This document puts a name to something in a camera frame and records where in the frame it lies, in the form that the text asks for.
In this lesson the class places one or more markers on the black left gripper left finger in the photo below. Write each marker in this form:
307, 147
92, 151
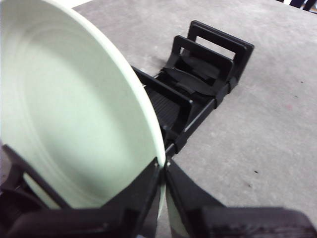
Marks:
86, 223

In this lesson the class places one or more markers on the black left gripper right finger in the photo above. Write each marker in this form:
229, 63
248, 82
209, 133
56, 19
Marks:
235, 223

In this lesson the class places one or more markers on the pale green round plate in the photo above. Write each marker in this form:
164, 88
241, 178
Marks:
74, 99

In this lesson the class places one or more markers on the black plastic plate rack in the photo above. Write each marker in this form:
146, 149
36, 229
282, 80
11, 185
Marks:
213, 72

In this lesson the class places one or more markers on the dark blurred background object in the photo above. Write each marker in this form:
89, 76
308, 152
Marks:
302, 3

